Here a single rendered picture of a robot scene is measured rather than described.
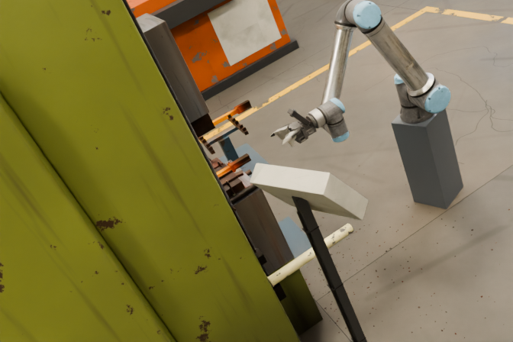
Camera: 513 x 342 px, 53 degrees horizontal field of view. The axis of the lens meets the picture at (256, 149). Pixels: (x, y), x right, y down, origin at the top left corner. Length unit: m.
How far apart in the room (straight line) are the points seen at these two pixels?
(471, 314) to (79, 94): 2.03
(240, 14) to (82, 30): 4.40
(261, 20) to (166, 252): 4.42
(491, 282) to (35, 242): 2.11
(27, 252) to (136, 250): 0.38
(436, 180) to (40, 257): 2.20
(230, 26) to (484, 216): 3.69
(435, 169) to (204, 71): 3.44
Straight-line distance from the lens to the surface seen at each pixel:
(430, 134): 3.00
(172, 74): 2.02
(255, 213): 2.38
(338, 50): 2.63
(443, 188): 3.23
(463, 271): 2.96
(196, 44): 5.85
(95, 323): 1.94
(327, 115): 2.52
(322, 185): 1.74
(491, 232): 3.13
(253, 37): 6.07
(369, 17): 2.47
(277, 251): 2.53
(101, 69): 1.68
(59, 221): 1.72
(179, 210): 1.90
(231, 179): 2.35
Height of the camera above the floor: 2.18
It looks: 29 degrees down
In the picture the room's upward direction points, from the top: 25 degrees counter-clockwise
